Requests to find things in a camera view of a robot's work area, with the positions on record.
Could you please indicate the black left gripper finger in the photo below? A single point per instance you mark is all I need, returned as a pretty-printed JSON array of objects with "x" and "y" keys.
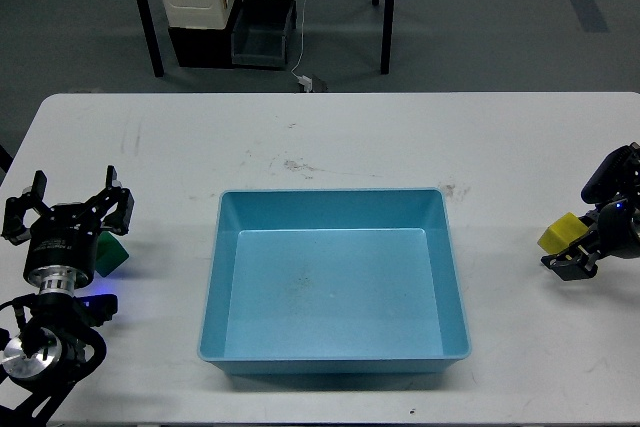
[
  {"x": 14, "y": 229},
  {"x": 111, "y": 209}
]

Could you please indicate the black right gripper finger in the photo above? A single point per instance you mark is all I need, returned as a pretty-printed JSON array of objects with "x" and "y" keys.
[{"x": 573, "y": 263}]

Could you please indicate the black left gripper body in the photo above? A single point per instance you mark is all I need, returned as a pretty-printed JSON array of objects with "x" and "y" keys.
[{"x": 65, "y": 237}]

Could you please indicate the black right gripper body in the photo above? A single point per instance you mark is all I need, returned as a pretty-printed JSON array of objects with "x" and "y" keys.
[{"x": 613, "y": 230}]

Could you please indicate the green block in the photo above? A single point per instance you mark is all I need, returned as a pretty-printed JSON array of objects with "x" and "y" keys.
[{"x": 110, "y": 254}]

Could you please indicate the yellow block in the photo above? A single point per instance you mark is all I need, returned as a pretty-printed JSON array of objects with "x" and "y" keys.
[{"x": 560, "y": 234}]

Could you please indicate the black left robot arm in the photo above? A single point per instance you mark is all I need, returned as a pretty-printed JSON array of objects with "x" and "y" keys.
[{"x": 57, "y": 344}]

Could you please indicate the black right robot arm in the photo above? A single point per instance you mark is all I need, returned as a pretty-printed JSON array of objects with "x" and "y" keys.
[{"x": 617, "y": 177}]

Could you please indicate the black box under crate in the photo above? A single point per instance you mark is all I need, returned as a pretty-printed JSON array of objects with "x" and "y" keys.
[{"x": 204, "y": 48}]

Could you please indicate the blue plastic tray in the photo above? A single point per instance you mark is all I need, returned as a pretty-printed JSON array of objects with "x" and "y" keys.
[{"x": 333, "y": 282}]

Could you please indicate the black storage bin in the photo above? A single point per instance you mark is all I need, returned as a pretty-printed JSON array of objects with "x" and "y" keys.
[{"x": 261, "y": 34}]

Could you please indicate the white power adapter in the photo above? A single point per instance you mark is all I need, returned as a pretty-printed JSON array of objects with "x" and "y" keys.
[{"x": 306, "y": 84}]

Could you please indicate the black table leg left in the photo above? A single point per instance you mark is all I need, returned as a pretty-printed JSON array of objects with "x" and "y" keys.
[{"x": 150, "y": 37}]

